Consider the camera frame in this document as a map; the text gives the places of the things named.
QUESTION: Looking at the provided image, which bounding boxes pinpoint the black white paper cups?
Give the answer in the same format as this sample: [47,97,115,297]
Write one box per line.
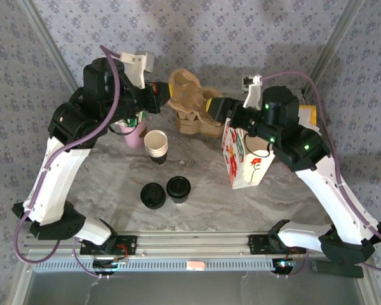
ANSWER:
[144,129,169,166]

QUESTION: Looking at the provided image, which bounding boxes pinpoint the white flower print paper bag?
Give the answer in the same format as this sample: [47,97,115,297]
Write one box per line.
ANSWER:
[220,117,276,191]

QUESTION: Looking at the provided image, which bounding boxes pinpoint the black plastic cup lid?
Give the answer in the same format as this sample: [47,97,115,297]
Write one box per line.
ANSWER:
[166,175,191,198]

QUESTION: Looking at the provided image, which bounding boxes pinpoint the pink straw holder cup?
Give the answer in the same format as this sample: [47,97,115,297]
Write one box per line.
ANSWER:
[119,122,148,149]

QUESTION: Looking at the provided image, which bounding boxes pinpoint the black controller board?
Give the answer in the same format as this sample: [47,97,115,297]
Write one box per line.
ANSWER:
[92,257,130,276]
[272,257,298,276]

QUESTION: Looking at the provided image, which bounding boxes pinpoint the black flat bar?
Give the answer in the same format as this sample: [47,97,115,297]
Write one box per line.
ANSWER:
[310,259,364,280]

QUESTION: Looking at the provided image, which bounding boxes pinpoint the grey metal tray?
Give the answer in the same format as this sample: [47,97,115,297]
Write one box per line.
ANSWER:
[25,271,374,305]

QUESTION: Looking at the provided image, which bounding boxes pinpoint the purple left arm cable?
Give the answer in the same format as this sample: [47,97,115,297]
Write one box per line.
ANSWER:
[14,44,121,278]

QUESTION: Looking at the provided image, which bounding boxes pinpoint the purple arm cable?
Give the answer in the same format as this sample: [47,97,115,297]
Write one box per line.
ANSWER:
[14,44,121,278]
[260,70,381,278]

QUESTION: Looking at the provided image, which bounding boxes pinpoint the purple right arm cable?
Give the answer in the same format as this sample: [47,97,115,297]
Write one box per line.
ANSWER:
[260,70,381,278]

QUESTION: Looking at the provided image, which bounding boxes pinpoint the aluminium frame post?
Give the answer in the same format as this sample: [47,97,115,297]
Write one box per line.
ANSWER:
[300,0,369,98]
[17,0,84,98]

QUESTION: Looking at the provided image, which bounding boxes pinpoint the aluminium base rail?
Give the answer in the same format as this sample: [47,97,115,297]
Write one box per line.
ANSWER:
[21,231,368,258]

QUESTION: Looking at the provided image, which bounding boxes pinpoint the grey slotted cable duct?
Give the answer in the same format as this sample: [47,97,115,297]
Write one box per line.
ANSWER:
[34,257,295,273]

